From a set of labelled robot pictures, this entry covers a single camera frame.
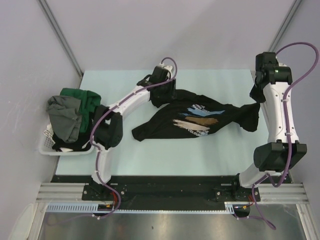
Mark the aluminium corner post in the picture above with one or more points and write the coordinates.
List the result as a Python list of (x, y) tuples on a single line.
[(49, 15), (289, 16)]

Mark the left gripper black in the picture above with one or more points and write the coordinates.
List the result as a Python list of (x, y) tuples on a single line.
[(171, 94)]

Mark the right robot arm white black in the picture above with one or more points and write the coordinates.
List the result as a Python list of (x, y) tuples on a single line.
[(251, 177)]

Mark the grey t shirt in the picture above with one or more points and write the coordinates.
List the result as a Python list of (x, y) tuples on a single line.
[(64, 116)]

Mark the black printed t shirt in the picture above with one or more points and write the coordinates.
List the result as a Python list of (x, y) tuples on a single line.
[(191, 116)]

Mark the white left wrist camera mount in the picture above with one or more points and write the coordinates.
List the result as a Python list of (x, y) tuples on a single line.
[(169, 68)]

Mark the green t shirt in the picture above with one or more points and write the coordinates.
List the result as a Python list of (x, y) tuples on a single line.
[(89, 101)]

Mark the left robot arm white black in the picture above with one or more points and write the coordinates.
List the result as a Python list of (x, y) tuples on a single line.
[(107, 131)]

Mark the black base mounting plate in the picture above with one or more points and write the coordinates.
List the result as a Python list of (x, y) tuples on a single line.
[(166, 193)]

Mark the grey cable duct strip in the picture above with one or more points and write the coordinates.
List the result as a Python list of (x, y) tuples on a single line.
[(99, 208)]

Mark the right aluminium corner post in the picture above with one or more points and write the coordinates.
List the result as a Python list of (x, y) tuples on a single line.
[(289, 16)]

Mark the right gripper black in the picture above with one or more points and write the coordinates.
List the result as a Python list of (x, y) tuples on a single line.
[(259, 98)]

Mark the white plastic laundry basket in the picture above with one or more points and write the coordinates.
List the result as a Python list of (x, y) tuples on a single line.
[(47, 146)]

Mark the left aluminium corner post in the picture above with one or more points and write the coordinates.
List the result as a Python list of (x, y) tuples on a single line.
[(49, 15)]

